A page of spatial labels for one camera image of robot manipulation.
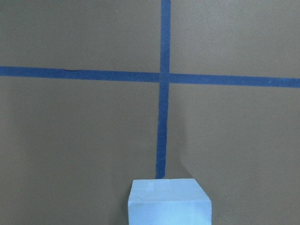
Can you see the light blue foam block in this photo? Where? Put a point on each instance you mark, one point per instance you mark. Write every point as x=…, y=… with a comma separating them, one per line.
x=168, y=202

